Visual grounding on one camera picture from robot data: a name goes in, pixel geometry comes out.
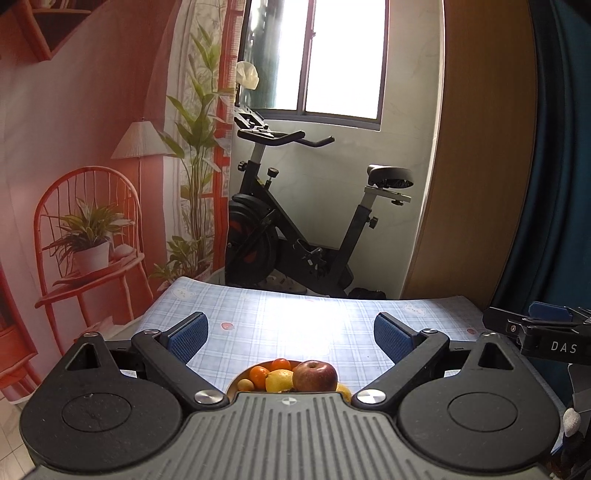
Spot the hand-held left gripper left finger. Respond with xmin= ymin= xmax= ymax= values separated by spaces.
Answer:
xmin=65 ymin=312 xmax=230 ymax=411

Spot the wooden wardrobe panel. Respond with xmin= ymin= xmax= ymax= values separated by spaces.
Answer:
xmin=402 ymin=0 xmax=548 ymax=315

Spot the window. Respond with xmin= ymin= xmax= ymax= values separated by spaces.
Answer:
xmin=240 ymin=0 xmax=389 ymax=130

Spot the red apple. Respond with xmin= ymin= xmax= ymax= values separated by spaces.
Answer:
xmin=292 ymin=360 xmax=338 ymax=393

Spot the black exercise bike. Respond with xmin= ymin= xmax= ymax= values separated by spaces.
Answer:
xmin=225 ymin=104 xmax=415 ymax=298

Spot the blue plaid strawberry tablecloth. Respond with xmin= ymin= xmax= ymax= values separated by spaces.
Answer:
xmin=131 ymin=276 xmax=495 ymax=400

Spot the beige oval plate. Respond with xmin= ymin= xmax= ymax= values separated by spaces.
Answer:
xmin=226 ymin=358 xmax=354 ymax=400

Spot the person's right hand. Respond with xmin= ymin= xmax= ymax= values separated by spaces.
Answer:
xmin=560 ymin=406 xmax=583 ymax=438

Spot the dark blue curtain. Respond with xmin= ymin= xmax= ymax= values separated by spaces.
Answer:
xmin=492 ymin=0 xmax=591 ymax=402

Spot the white plastic bag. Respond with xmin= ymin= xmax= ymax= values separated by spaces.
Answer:
xmin=235 ymin=60 xmax=260 ymax=90

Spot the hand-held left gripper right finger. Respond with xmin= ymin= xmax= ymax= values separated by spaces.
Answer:
xmin=352 ymin=311 xmax=520 ymax=411

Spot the printed red room wall tapestry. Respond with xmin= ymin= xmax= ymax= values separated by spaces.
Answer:
xmin=0 ymin=0 xmax=241 ymax=407

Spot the large yellow lemon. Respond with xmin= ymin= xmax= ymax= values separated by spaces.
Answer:
xmin=265 ymin=369 xmax=296 ymax=394

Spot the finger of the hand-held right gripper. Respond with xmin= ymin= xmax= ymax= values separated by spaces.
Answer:
xmin=527 ymin=301 xmax=591 ymax=325
xmin=482 ymin=306 xmax=540 ymax=343

